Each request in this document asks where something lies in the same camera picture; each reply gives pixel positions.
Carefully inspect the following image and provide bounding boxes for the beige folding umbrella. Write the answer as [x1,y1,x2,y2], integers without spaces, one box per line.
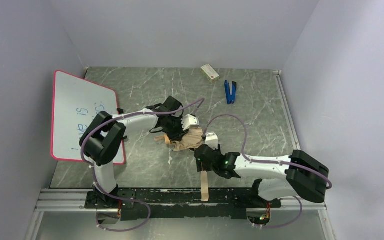
[154,127,210,202]

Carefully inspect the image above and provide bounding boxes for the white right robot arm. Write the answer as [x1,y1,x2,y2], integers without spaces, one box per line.
[194,144,330,203]

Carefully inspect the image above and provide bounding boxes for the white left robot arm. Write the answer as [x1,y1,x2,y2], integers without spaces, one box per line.
[79,96,188,207]

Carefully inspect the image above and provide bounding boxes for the small white red box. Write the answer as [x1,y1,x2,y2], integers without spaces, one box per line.
[200,64,220,83]

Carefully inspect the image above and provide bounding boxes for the blue stapler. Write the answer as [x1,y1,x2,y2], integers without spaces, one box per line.
[224,80,237,105]

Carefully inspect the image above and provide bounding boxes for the pink framed whiteboard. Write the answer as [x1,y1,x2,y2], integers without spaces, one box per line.
[50,70,119,162]

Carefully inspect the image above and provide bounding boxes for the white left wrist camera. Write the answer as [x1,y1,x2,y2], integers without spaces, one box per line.
[181,114,200,131]

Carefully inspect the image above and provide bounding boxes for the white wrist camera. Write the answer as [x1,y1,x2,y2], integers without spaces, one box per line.
[181,114,200,131]
[204,132,219,150]

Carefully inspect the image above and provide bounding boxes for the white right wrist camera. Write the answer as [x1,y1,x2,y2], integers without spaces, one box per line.
[204,132,219,150]

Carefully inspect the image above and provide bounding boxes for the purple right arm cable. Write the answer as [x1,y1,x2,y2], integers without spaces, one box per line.
[203,114,333,190]

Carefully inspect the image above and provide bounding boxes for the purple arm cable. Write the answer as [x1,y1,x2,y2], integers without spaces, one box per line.
[203,114,333,190]
[79,97,205,167]

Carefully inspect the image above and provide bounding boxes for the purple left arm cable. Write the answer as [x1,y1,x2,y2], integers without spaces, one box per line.
[79,97,205,167]

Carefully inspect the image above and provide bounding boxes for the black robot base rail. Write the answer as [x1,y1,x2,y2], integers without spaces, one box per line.
[84,187,282,221]

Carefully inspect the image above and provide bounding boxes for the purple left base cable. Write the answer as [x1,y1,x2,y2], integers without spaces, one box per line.
[90,163,152,233]

